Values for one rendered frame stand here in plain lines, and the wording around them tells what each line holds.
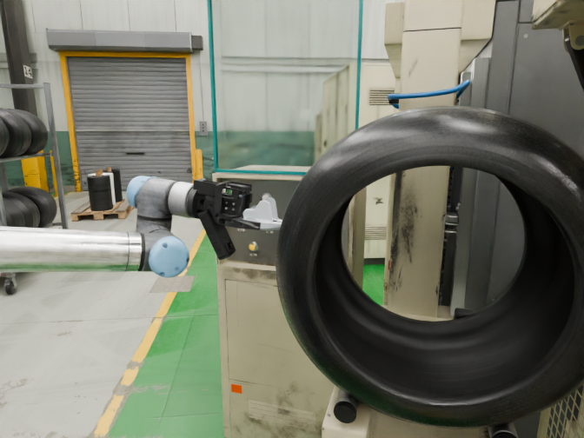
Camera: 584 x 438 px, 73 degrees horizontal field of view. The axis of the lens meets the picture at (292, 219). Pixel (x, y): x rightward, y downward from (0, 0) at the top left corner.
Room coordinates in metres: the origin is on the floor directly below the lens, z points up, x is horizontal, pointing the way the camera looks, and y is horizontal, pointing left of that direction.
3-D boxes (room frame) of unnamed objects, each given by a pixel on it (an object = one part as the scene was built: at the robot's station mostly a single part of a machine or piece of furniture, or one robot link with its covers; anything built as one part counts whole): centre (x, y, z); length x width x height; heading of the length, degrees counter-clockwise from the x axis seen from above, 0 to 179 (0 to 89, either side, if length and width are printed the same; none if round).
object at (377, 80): (4.87, -0.82, 1.05); 1.61 x 0.73 x 2.10; 5
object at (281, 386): (1.63, -0.01, 0.63); 0.56 x 0.41 x 1.27; 74
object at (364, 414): (0.83, -0.15, 0.83); 0.36 x 0.09 x 0.06; 164
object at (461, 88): (1.04, -0.34, 1.51); 0.19 x 0.19 x 0.06; 74
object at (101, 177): (6.82, 3.25, 0.38); 1.20 x 0.80 x 0.76; 13
